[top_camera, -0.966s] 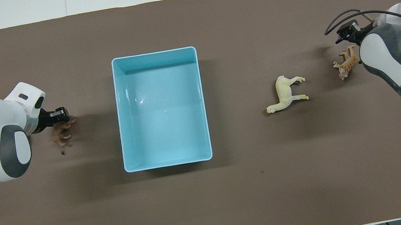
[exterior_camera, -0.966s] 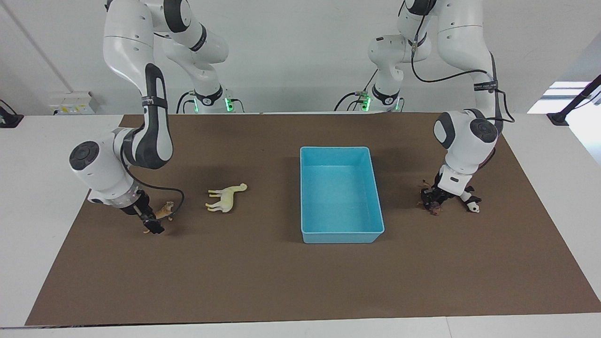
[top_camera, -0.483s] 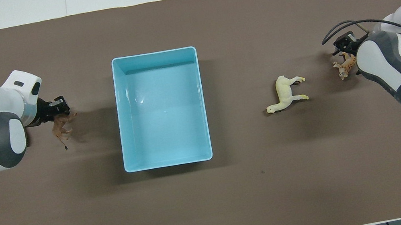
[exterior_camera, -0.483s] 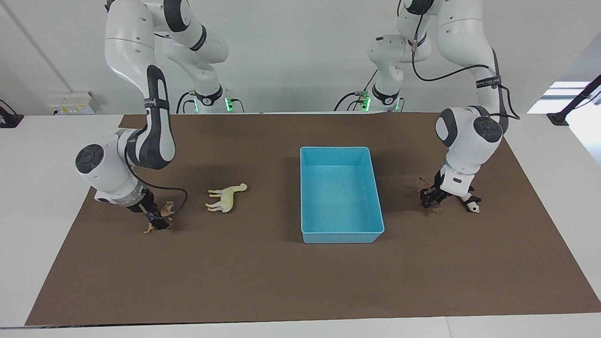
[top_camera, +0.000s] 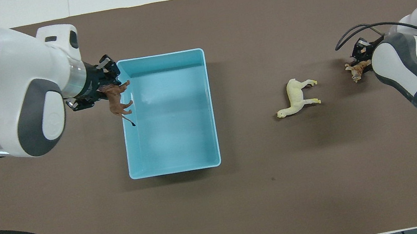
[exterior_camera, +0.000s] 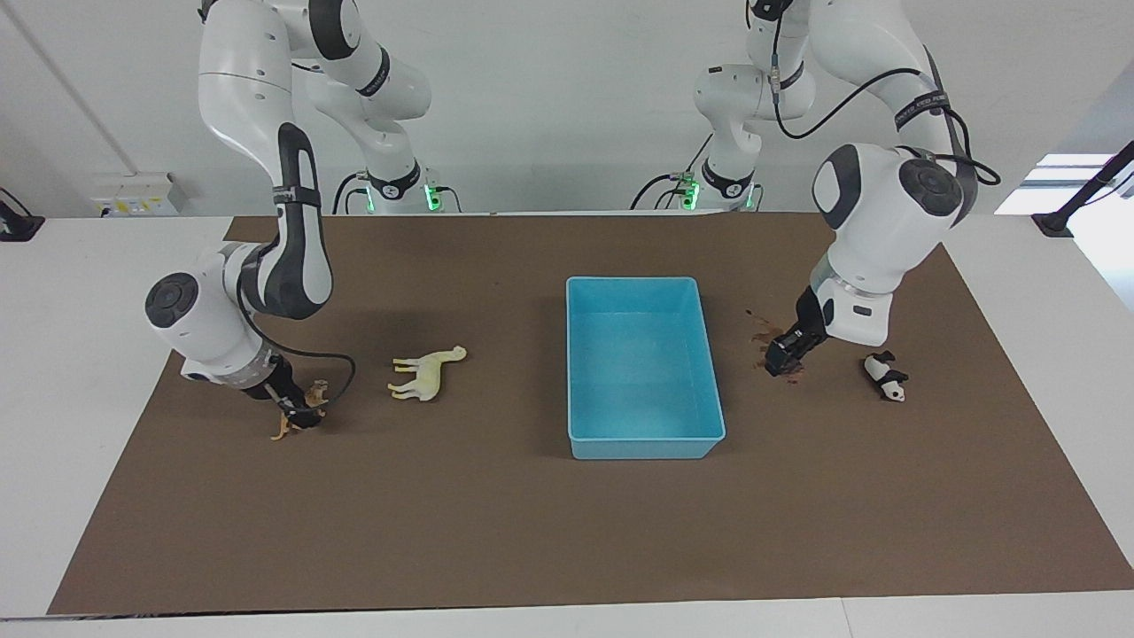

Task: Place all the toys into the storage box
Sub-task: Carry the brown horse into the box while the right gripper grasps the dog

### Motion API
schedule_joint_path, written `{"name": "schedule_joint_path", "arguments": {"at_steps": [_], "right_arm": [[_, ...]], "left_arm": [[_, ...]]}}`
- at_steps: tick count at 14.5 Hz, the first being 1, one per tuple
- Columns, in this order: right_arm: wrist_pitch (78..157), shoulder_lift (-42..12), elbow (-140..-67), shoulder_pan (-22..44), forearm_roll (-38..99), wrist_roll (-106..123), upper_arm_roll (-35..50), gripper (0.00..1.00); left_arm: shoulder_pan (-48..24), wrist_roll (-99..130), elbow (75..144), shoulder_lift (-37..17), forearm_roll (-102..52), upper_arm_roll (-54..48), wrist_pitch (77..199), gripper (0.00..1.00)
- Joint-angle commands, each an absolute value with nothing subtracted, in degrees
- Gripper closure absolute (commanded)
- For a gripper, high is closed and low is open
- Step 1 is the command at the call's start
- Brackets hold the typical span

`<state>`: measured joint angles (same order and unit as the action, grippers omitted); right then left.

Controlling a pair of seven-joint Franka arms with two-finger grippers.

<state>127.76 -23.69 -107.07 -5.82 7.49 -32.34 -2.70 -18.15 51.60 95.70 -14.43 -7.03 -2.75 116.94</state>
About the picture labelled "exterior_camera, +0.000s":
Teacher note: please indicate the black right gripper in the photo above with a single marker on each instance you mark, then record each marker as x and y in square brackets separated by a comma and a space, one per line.
[279, 385]

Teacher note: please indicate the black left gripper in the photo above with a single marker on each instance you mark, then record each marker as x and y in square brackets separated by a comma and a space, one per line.
[811, 319]

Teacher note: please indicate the orange striped tiger toy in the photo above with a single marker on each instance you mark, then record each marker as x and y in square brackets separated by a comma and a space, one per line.
[317, 390]

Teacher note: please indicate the brown lion toy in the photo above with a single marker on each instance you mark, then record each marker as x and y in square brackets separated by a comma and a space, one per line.
[762, 337]

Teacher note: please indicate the black and white panda toy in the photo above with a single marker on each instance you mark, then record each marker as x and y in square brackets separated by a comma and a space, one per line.
[889, 379]

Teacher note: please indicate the cream llama toy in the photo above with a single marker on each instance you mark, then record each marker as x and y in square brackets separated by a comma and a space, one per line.
[425, 377]

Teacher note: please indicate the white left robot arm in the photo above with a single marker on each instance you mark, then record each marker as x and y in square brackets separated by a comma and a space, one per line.
[877, 213]

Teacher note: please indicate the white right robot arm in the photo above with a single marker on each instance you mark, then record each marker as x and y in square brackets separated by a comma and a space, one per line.
[239, 89]

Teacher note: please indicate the light blue storage box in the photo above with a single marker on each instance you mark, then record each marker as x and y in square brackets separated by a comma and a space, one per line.
[642, 372]

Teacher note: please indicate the brown table mat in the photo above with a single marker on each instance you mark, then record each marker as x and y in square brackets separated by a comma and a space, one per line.
[443, 532]

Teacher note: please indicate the white wall socket box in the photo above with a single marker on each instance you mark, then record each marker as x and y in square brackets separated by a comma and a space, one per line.
[133, 193]

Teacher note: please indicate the black camera stand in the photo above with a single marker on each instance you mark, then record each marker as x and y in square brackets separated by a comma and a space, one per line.
[1052, 223]
[19, 229]

